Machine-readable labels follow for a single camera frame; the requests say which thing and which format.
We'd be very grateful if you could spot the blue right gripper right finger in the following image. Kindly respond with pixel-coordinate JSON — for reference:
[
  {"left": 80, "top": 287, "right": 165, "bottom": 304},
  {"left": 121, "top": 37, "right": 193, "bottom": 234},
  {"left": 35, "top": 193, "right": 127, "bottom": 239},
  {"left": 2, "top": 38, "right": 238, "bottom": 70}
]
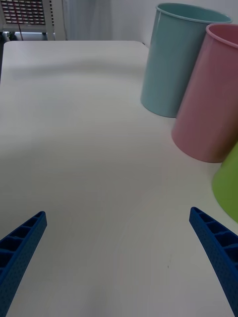
[{"left": 189, "top": 207, "right": 238, "bottom": 317}]

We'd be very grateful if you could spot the red cable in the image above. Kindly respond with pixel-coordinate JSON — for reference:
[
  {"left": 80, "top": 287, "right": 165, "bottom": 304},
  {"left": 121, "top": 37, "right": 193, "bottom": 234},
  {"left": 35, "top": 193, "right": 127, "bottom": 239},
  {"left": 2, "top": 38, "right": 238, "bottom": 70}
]
[{"left": 14, "top": 0, "right": 25, "bottom": 41}]

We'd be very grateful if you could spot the pale parts drawer cabinet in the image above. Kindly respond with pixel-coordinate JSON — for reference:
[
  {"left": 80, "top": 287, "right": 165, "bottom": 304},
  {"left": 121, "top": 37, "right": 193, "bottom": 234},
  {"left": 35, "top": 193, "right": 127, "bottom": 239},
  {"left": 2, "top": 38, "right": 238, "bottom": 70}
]
[{"left": 0, "top": 0, "right": 56, "bottom": 41}]

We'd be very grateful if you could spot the green plastic bin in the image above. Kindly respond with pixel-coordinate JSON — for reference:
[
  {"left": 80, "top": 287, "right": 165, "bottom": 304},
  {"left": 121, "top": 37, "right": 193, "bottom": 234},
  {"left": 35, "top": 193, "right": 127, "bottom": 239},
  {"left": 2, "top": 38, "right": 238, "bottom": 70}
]
[{"left": 212, "top": 141, "right": 238, "bottom": 223}]

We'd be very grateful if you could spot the pale blue plastic bin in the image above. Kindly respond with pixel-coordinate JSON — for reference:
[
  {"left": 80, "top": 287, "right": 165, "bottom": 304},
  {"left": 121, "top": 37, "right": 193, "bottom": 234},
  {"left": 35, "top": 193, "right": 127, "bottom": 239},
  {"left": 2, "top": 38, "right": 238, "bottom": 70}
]
[{"left": 140, "top": 2, "right": 233, "bottom": 118}]

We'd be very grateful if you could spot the pink plastic bin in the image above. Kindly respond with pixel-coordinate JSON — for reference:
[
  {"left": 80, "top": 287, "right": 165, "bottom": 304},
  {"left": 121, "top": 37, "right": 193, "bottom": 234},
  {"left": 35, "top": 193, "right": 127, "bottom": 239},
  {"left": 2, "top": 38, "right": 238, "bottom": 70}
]
[{"left": 171, "top": 23, "right": 238, "bottom": 163}]

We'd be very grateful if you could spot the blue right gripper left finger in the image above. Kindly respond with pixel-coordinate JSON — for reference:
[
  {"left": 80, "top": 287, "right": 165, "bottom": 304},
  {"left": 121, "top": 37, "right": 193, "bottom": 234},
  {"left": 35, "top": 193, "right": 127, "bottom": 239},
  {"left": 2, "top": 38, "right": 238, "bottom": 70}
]
[{"left": 0, "top": 211, "right": 48, "bottom": 317}]

